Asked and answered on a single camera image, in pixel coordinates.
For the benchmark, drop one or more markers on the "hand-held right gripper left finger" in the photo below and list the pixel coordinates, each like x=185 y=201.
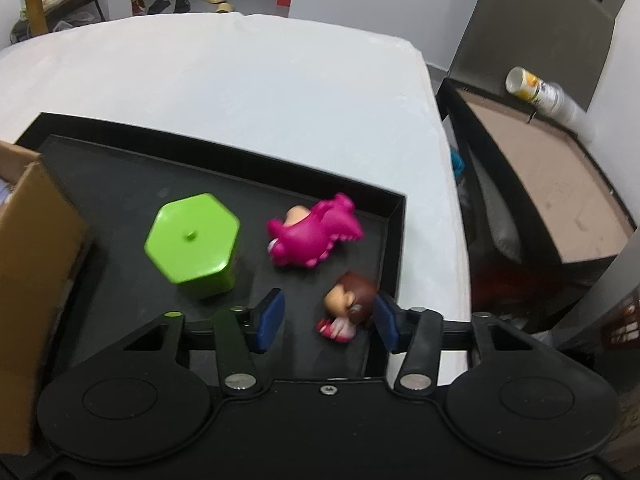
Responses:
x=270 y=317

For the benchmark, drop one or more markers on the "pink dinosaur figure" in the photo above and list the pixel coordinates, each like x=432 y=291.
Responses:
x=312 y=232

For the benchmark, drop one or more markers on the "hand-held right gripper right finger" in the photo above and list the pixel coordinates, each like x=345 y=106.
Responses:
x=386 y=322

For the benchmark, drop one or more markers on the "green hexagonal container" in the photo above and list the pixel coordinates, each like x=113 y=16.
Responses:
x=192 y=240

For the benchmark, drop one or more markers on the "black slipper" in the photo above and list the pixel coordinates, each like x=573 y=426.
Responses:
x=182 y=5
x=159 y=6

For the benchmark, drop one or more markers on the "white yellow can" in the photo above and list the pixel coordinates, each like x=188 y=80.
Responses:
x=542 y=92

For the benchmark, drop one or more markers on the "brown-haired doll figure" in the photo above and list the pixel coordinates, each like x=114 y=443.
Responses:
x=350 y=295

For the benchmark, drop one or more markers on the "brown cardboard box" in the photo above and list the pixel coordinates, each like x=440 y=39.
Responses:
x=35 y=270

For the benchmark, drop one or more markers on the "black tray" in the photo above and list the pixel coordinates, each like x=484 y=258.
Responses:
x=115 y=175

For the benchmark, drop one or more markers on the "black side box brown top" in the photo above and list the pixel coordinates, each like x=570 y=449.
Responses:
x=550 y=185

